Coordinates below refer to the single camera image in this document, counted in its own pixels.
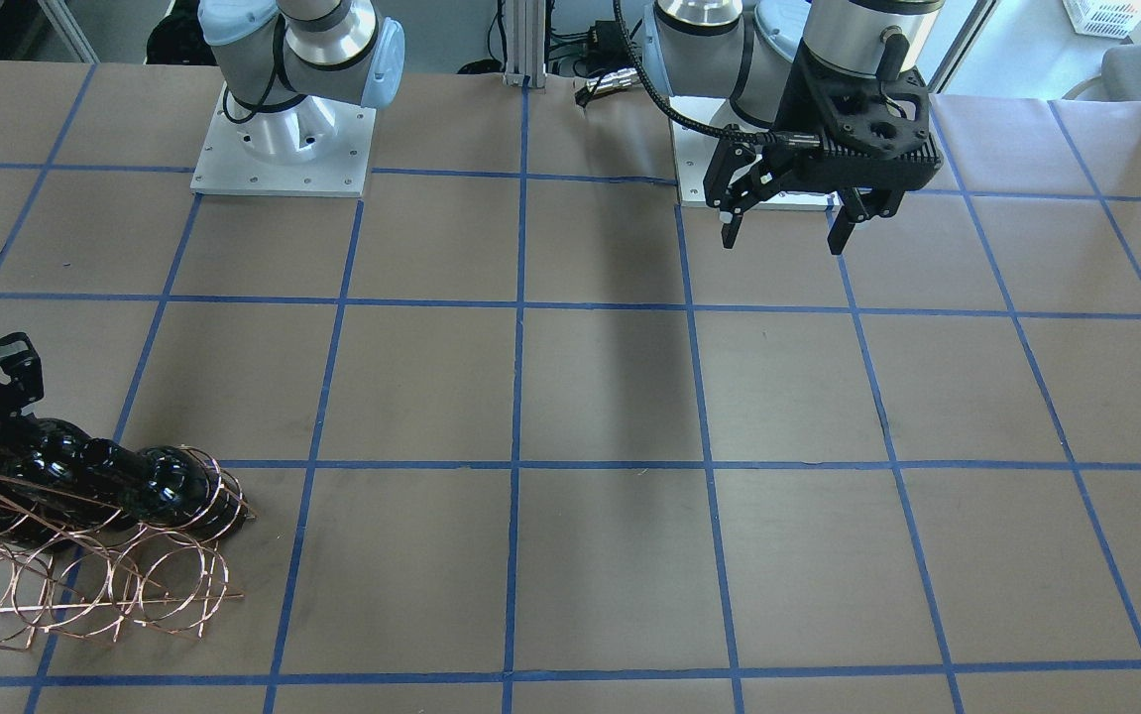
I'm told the dark wine bottle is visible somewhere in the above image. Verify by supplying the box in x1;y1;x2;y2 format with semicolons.
122;446;248;543
0;416;138;530

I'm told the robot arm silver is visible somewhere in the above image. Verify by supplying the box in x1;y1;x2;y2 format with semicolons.
0;1;400;460
631;1;942;255

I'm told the dark wine bottle in rack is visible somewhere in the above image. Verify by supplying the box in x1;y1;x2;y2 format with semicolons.
122;446;248;543

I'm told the copper wire wine rack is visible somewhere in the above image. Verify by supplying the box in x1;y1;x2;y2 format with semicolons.
0;441;257;652

